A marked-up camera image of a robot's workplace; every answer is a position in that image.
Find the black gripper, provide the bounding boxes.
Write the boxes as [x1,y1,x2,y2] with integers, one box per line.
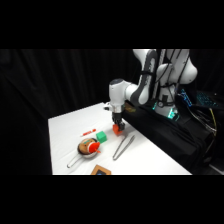
[111,111,127,131]

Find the red cube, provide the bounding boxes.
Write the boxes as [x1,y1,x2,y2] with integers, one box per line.
[112,124,124,136]

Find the green cube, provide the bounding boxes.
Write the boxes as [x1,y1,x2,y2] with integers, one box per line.
[95,130,108,144]

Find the metal tongs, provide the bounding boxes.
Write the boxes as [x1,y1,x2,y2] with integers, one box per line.
[112,134,137,162]

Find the red marker pen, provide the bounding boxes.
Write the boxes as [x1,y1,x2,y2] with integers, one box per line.
[79,128,97,138]

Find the brown plush toy red hat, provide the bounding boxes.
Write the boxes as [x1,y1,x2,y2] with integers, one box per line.
[78,138,101,155]

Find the small metal pan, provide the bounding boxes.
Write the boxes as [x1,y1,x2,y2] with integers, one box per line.
[66,139,100,169]

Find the wooden framed dark tablet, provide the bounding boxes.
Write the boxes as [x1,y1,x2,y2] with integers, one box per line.
[90,164,113,176]

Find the black robot stand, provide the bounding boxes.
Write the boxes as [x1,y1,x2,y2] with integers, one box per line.
[123,89,224,176]

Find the black curtain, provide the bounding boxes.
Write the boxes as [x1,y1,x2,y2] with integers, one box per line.
[0,49,224,176]

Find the blue lit device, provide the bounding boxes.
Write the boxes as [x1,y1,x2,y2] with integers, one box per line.
[195,90,214,108]

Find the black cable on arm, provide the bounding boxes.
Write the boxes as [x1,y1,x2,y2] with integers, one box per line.
[151,49,179,104]

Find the yellow cable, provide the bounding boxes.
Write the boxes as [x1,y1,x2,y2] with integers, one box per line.
[207,107,218,136]

